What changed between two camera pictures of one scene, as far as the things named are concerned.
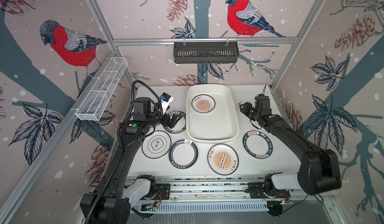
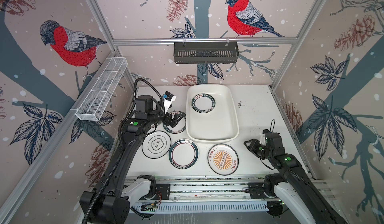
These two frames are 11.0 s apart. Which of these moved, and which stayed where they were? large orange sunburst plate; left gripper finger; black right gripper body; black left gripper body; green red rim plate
Moved: black right gripper body
Stayed: green red rim plate; black left gripper body; large orange sunburst plate; left gripper finger
